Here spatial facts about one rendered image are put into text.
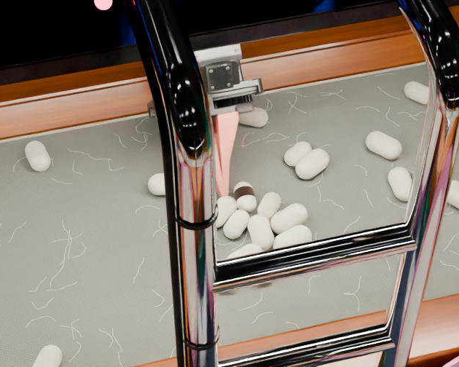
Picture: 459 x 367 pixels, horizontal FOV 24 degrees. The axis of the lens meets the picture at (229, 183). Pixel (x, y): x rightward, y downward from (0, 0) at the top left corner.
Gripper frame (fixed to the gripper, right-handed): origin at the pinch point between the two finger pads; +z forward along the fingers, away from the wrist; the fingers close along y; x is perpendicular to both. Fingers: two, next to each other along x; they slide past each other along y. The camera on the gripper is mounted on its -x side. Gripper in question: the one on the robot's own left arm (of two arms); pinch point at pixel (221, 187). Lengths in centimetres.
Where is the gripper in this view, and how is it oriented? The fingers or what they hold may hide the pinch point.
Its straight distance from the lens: 99.1
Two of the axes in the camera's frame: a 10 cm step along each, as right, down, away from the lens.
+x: -1.7, 0.2, 9.9
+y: 9.7, -1.9, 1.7
